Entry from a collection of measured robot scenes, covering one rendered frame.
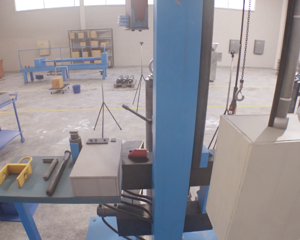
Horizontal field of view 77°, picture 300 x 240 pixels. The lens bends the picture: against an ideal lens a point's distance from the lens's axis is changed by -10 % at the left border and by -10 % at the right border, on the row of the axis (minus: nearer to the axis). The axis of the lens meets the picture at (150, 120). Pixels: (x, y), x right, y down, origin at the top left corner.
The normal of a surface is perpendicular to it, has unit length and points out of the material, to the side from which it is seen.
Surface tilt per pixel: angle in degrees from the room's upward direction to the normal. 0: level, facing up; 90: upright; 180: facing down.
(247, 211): 90
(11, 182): 0
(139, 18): 90
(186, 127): 90
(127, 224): 90
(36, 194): 0
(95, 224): 0
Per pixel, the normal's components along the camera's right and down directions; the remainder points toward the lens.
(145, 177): 0.07, 0.37
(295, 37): -0.50, 0.33
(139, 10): 0.41, 0.34
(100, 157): 0.00, -0.93
